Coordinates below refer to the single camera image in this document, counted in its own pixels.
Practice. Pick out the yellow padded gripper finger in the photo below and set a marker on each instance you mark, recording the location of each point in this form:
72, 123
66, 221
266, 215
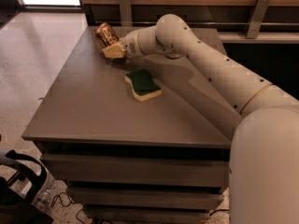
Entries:
115, 51

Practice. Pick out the orange soda can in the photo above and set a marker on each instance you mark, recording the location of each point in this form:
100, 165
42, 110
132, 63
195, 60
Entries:
105, 35

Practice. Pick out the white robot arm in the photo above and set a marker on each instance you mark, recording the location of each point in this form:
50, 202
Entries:
264, 163

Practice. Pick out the green white soda can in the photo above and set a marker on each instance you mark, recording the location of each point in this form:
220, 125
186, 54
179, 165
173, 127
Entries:
173, 56

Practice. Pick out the green yellow sponge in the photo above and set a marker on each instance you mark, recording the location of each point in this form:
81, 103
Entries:
142, 85

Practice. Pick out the grey drawer cabinet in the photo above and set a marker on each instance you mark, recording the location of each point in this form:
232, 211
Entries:
164, 160

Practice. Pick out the left metal bracket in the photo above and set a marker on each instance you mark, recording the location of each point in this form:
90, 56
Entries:
126, 13

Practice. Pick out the metal bracket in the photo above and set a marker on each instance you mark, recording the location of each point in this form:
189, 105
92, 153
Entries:
256, 18
126, 13

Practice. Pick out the right metal bracket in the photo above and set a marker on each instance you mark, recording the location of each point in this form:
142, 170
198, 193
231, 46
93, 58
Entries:
256, 18

